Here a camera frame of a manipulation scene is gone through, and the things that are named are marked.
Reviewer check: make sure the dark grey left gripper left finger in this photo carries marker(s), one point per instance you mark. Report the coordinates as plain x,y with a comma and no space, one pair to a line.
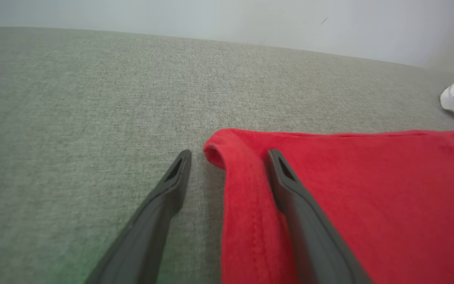
148,236

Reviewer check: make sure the red Bulls basketball jersey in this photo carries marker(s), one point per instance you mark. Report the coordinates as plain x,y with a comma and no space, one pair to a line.
388,189

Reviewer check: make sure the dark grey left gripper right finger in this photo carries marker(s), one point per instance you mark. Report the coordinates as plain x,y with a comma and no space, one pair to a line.
313,240

